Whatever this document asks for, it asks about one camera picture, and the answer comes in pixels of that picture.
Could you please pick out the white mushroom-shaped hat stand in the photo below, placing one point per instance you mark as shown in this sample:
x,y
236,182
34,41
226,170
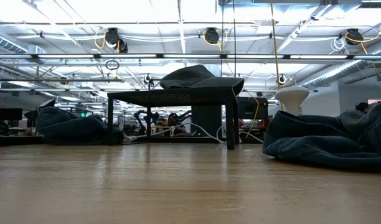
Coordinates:
x,y
291,96

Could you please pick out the long ceiling light bar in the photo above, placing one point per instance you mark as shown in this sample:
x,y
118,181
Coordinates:
x,y
190,56

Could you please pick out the black perforated metal rack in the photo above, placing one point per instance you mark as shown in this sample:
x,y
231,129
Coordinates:
x,y
165,98

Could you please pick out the black box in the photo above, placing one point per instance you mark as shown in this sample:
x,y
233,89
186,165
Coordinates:
x,y
252,107

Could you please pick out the person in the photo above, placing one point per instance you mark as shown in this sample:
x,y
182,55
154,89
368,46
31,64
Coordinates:
x,y
362,107
173,119
161,123

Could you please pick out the black tilted monitor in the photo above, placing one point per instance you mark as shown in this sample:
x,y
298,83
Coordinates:
x,y
48,104

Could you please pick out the round black ceiling fixture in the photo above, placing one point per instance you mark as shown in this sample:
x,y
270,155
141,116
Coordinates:
x,y
148,80
282,79

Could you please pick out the black aluminium table frame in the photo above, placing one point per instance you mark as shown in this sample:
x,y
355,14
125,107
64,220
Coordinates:
x,y
13,140

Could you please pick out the silver ventilation duct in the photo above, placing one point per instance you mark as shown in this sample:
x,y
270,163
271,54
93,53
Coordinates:
x,y
333,72
7,43

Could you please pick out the black cabinet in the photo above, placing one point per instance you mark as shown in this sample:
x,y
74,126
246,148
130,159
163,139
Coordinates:
x,y
206,119

